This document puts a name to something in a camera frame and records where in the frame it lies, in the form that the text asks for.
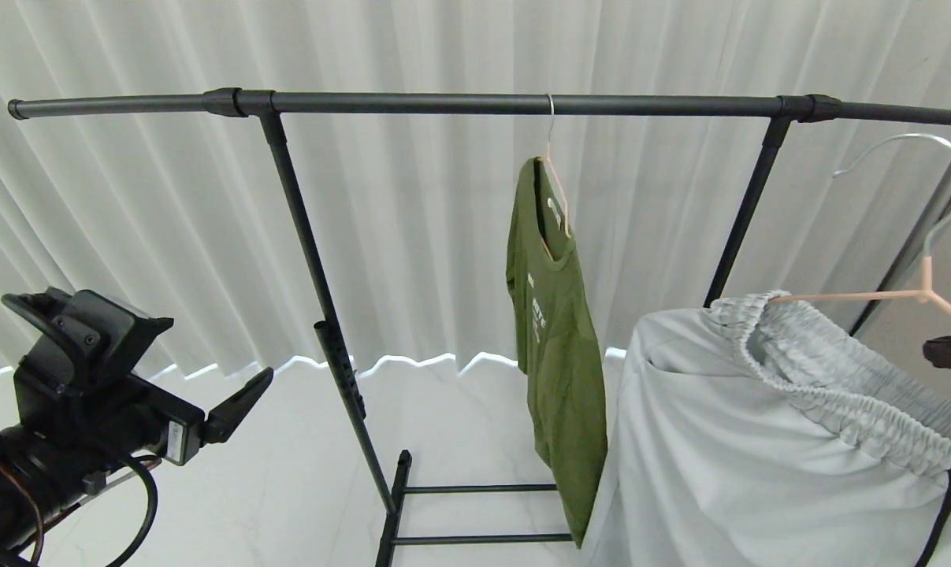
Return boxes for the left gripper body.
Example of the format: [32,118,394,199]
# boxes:
[2,386,206,497]

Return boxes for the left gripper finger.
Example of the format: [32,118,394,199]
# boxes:
[202,366,275,446]

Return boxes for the pink clothes hanger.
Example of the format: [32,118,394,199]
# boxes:
[540,93,572,261]
[767,132,951,335]

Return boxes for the pale grey garment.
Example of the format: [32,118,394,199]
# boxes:
[581,290,951,567]

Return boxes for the green printed T-shirt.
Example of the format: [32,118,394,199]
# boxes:
[505,156,608,550]

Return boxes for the black clothes rack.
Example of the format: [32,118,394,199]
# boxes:
[6,87,951,567]

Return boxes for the white curtain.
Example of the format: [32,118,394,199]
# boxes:
[0,0,951,379]

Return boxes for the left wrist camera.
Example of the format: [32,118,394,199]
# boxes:
[1,287,175,430]

